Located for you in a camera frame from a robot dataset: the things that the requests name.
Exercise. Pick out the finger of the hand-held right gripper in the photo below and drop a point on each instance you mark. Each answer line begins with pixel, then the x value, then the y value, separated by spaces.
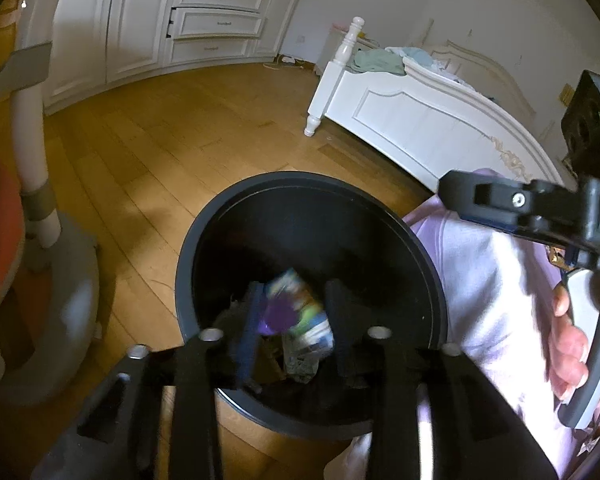
pixel 495 200

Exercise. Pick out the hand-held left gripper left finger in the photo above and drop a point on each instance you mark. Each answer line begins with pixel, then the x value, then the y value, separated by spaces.
pixel 247 340

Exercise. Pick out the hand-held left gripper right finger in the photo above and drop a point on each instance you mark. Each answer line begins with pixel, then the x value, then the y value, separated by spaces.
pixel 347 340

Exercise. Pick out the blue printed box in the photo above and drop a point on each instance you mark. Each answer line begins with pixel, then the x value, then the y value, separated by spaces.
pixel 305 320

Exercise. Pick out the cream printed wrapper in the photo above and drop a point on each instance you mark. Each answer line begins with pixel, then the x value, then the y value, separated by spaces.
pixel 300 365

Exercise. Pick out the black round bin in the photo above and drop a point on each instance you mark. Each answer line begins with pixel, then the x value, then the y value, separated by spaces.
pixel 305 240

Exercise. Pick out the person's right hand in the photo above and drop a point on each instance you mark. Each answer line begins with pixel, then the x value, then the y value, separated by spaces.
pixel 567 355

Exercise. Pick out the purple tablecloth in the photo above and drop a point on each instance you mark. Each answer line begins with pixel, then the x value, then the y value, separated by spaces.
pixel 480 285

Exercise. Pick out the white bed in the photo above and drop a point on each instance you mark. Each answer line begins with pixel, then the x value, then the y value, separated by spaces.
pixel 420 110

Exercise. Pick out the light blue cloth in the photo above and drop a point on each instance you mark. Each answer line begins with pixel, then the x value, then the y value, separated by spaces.
pixel 415 54

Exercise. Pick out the light green cloth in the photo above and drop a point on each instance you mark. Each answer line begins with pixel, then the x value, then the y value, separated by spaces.
pixel 377 62

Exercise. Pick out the pink nightstand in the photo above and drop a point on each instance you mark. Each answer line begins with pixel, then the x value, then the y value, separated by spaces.
pixel 340 32

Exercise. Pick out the white wardrobe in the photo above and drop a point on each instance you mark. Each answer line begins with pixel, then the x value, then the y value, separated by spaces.
pixel 130 20

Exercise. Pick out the yellow wall plate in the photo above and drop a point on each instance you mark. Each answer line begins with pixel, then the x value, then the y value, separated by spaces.
pixel 566 96

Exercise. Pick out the white chair frame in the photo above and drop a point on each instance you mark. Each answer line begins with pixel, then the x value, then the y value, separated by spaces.
pixel 30 160

